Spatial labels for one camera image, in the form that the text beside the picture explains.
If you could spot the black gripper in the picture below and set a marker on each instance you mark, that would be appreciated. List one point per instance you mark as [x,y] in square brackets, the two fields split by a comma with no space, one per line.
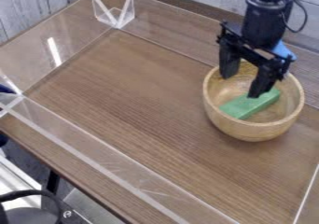
[255,41]

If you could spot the green rectangular block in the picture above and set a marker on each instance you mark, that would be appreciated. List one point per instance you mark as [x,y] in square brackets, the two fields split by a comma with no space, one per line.
[241,106]

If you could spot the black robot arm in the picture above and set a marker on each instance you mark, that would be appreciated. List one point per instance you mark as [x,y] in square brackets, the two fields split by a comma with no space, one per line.
[296,22]

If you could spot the light wooden bowl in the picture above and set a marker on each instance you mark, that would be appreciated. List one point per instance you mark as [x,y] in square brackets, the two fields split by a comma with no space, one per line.
[251,119]

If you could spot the black table leg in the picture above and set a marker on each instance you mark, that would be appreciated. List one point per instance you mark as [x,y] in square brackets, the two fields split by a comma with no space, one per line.
[52,182]

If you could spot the clear acrylic corner bracket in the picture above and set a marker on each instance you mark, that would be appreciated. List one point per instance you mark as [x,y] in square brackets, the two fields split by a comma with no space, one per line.
[115,17]

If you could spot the clear acrylic barrier wall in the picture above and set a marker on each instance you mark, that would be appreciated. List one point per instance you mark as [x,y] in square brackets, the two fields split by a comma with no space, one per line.
[108,111]

